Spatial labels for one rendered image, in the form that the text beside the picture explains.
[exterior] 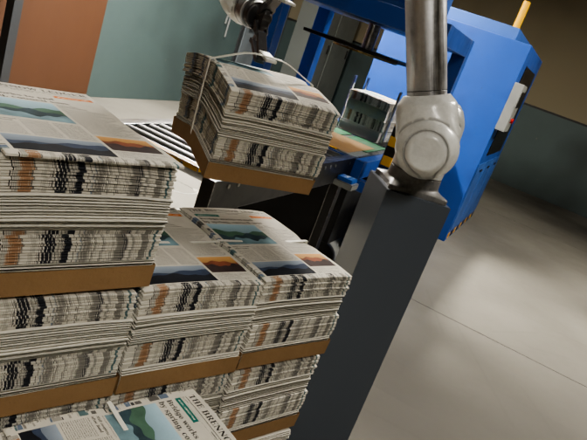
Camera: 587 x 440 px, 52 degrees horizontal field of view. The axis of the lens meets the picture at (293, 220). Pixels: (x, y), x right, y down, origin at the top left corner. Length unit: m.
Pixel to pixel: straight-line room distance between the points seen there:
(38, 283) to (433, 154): 0.92
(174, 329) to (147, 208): 0.28
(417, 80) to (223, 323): 0.75
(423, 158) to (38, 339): 0.93
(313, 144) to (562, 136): 9.08
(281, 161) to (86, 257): 0.61
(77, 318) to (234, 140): 0.56
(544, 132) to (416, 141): 8.99
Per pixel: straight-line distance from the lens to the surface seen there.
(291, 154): 1.46
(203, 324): 1.22
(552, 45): 10.50
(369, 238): 1.74
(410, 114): 1.53
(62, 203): 0.94
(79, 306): 1.05
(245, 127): 1.39
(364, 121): 3.89
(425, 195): 1.75
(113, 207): 0.98
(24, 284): 0.99
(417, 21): 1.55
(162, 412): 1.22
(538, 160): 10.45
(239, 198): 2.12
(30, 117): 1.06
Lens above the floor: 1.34
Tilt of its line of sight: 18 degrees down
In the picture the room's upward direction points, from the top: 20 degrees clockwise
